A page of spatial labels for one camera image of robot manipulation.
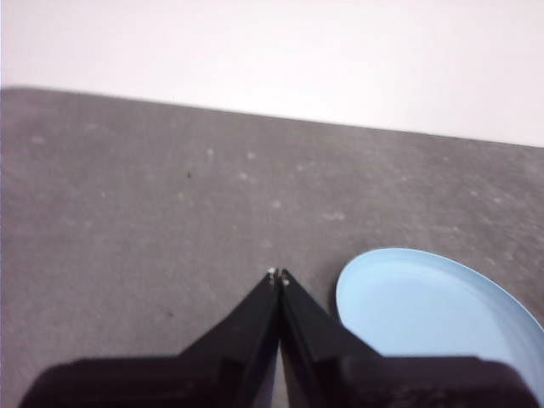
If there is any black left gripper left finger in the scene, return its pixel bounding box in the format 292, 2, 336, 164
19, 266, 281, 408

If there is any light blue round plate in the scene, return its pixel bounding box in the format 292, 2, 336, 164
335, 248, 544, 371

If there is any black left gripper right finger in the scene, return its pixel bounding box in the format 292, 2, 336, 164
278, 267, 541, 408

